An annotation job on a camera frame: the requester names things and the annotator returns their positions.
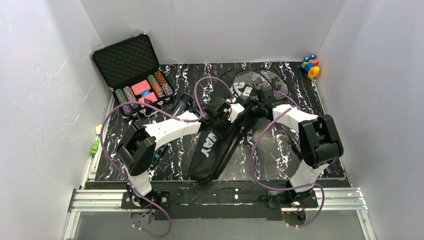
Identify black Crossway racket bag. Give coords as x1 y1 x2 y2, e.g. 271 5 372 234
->
189 68 258 185

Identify black shuttlecock tube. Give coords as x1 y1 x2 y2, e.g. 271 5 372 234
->
150 93 194 168

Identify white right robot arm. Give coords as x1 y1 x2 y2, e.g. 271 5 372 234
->
248 87 344 205

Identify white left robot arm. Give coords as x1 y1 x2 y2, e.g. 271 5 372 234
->
116 98 245 196

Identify colourful toy blocks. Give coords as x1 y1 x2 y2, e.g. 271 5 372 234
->
300 54 321 79

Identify blue dealer chip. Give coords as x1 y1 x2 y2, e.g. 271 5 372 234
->
141 90 151 97

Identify pink playing card deck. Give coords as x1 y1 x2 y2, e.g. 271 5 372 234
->
131 79 152 96

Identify black poker chip case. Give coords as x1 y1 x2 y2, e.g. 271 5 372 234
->
91 33 177 109

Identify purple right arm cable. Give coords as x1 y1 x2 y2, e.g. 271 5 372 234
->
249 90 326 229

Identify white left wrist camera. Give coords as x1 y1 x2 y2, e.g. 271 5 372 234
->
228 103 245 123

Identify black mounting base plate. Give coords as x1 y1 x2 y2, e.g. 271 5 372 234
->
121 181 320 221

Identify beige block on rail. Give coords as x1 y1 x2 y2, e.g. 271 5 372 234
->
95 124 103 135

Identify green clip on rail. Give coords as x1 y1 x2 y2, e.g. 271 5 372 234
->
90 139 100 157

